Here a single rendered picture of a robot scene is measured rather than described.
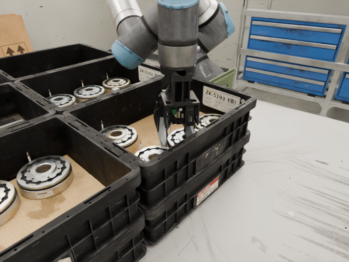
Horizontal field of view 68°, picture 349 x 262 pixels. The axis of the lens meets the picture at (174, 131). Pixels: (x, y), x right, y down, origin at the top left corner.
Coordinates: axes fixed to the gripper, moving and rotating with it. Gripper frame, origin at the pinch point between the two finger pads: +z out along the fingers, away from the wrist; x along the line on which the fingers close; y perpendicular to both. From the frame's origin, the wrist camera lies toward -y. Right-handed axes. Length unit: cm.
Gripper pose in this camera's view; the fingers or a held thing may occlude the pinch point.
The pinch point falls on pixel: (175, 142)
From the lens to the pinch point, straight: 63.5
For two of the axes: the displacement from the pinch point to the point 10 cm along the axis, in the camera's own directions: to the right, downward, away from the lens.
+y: 1.8, 5.2, -8.4
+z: 0.0, 8.5, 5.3
